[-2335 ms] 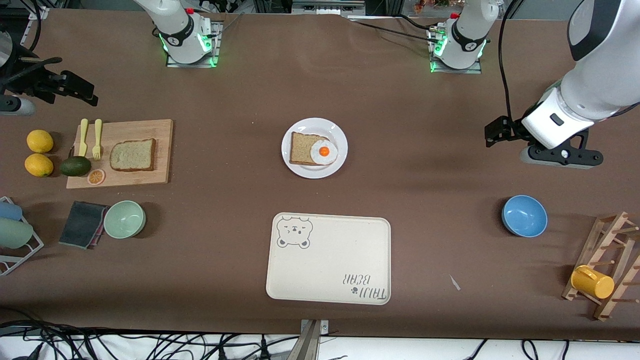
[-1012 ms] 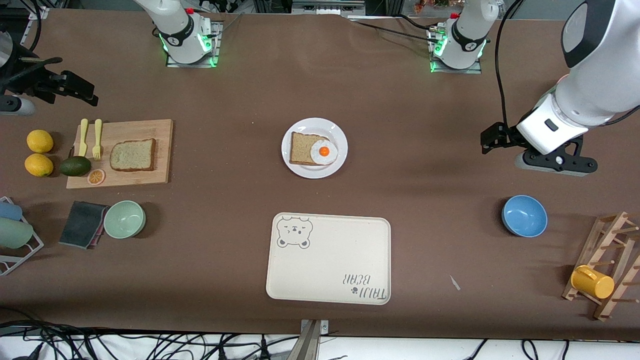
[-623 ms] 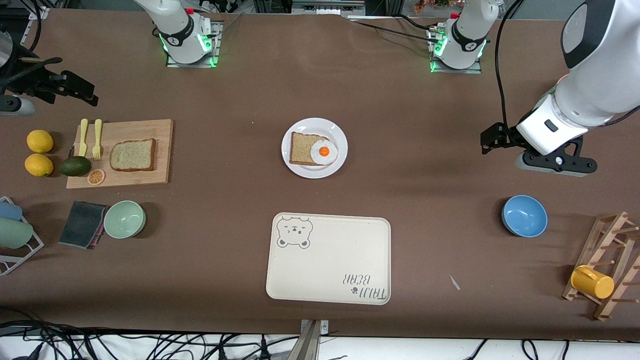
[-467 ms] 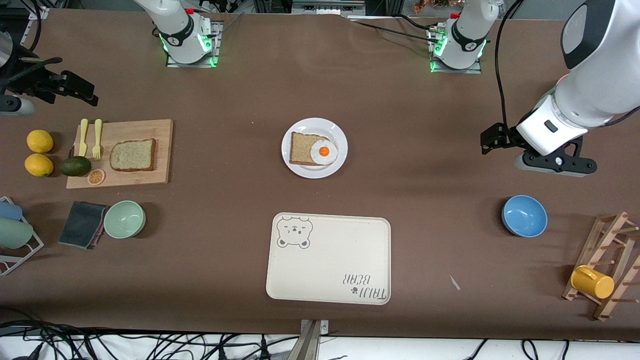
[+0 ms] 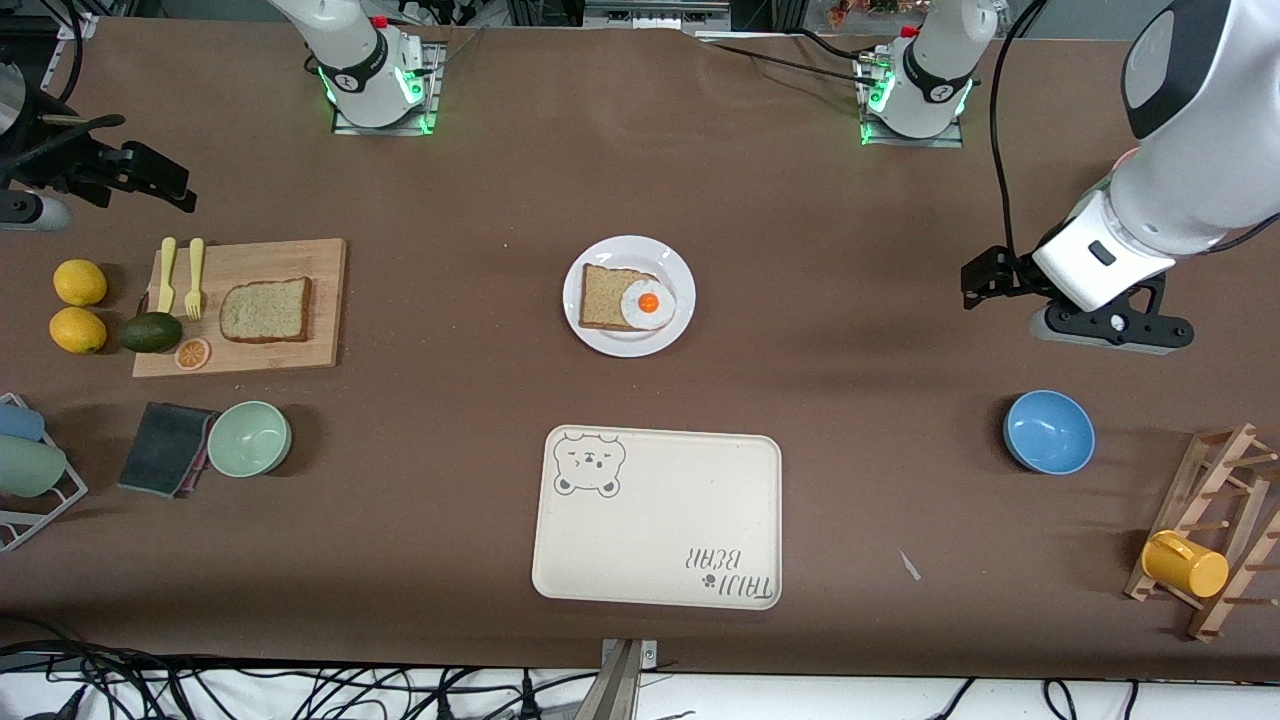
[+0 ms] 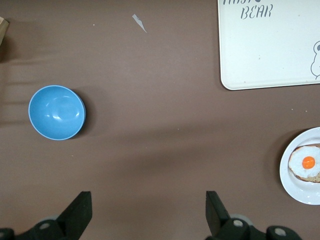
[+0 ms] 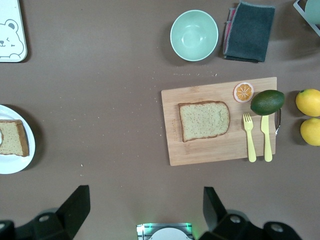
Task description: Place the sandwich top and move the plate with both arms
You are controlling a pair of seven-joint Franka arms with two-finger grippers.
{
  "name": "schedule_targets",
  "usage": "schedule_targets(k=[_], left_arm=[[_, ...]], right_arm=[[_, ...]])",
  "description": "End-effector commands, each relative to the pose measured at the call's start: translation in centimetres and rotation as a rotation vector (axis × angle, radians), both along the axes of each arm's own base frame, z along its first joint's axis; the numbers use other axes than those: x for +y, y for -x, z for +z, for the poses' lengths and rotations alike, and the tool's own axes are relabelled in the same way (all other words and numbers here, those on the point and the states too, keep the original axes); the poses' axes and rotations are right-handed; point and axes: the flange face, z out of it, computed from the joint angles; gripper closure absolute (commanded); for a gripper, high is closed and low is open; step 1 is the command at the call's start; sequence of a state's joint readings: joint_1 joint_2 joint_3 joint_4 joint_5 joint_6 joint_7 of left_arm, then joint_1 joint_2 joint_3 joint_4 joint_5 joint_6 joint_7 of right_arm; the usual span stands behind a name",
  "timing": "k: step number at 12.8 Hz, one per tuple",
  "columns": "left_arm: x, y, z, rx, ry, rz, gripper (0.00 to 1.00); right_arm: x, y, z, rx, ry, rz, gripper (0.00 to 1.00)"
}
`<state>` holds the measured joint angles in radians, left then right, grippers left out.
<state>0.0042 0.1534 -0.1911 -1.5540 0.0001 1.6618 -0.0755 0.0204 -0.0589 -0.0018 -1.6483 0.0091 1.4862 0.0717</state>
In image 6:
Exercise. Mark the grey paper scrap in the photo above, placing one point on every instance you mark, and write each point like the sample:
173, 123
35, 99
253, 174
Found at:
139, 22

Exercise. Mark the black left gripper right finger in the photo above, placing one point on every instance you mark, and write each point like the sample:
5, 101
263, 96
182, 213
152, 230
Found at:
215, 215

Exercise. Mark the cream bear print tray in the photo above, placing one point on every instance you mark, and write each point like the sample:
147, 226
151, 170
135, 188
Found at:
265, 50

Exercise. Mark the wooden mug rack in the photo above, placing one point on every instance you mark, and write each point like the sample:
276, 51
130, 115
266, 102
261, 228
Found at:
3, 31

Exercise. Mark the white round plate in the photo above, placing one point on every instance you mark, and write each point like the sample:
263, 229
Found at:
302, 193

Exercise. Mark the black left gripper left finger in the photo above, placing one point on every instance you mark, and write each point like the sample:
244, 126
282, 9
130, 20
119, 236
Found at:
77, 212

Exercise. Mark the blue bowl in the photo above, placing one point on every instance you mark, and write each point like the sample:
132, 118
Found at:
56, 112

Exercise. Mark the fried egg toy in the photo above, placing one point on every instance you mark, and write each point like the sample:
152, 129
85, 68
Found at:
300, 157

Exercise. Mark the bread slice under egg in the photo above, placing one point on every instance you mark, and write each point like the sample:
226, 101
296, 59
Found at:
313, 179

